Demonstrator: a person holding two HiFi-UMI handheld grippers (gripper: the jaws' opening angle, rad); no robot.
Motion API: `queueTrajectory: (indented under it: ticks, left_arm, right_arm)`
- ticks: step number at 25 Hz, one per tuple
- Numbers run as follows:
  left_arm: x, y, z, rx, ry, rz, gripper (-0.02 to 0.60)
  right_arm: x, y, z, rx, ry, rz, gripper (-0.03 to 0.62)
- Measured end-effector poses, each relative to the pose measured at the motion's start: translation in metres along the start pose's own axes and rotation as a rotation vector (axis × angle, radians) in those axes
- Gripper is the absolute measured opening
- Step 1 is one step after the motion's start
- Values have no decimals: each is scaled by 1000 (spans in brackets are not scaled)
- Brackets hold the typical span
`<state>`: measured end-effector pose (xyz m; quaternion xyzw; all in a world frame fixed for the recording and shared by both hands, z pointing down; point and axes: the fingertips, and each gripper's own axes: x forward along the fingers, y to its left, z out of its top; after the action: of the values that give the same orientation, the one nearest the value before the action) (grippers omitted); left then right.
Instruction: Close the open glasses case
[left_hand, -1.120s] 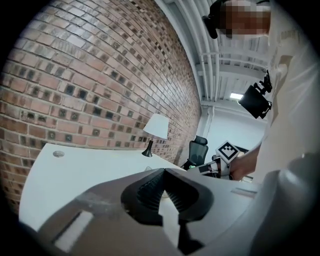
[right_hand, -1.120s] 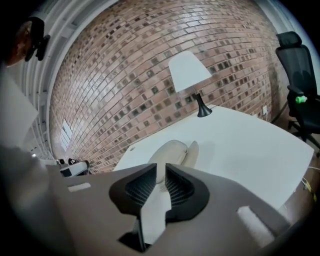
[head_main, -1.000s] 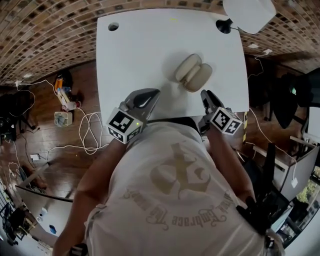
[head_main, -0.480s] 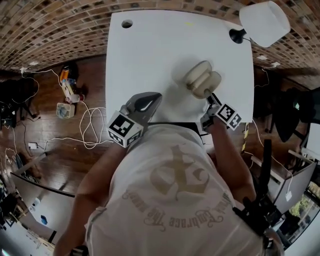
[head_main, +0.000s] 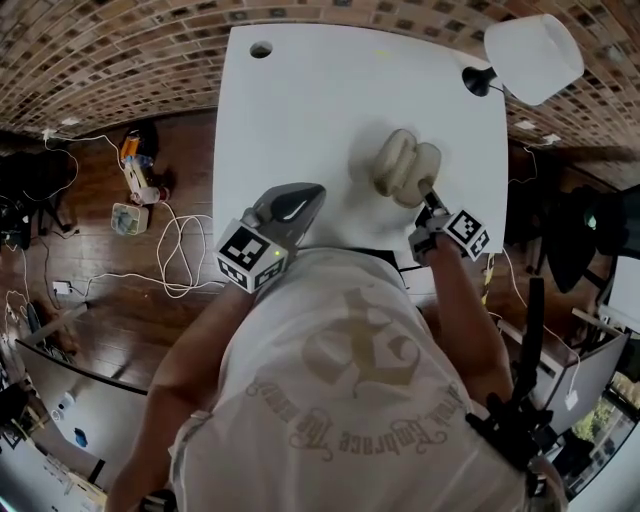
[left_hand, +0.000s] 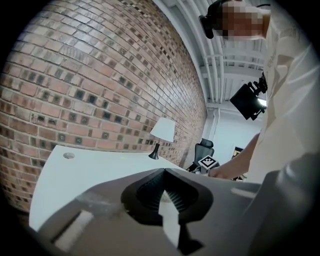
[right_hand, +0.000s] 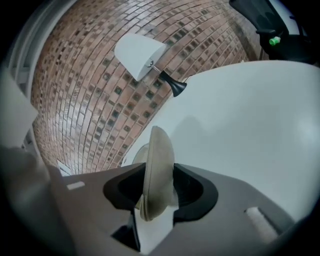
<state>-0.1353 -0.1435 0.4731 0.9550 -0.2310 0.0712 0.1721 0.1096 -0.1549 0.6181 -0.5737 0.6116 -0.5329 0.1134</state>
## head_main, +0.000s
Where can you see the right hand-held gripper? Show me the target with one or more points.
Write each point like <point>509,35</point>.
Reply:
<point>467,230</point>

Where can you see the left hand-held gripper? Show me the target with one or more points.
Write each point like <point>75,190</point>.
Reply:
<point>247,250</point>

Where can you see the beige glasses case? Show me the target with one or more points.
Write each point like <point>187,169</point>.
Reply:
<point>400,165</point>

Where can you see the person's left forearm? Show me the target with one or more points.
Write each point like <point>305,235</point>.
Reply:
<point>200,345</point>

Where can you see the person's right forearm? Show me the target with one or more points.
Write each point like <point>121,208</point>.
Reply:
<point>465,310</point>

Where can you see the white carton pile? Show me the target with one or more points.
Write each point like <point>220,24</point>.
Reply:
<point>142,190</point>

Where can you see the white waste bin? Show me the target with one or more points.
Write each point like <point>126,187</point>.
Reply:
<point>129,219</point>

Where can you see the white table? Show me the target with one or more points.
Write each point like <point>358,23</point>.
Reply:
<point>310,125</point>

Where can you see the black chair with hanging clothes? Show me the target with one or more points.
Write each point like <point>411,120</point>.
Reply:
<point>575,250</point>

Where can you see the orange and white box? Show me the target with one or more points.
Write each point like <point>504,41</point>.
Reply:
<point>130,148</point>

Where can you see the green bottle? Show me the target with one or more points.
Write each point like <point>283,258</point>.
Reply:
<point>590,219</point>

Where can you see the person's white printed shirt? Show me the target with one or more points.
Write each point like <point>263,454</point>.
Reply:
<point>340,390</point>

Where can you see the white shade black base lamp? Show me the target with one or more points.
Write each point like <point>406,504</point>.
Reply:
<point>535,55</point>

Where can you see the white charger adapter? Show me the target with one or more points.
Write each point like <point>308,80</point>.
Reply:
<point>62,288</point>

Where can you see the black equipment pile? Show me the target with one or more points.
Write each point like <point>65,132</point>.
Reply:
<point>35,185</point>

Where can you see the grey desk with white frame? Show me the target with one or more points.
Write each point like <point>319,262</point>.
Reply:
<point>85,395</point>

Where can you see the black body-worn mount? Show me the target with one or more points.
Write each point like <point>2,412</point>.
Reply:
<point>515,430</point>

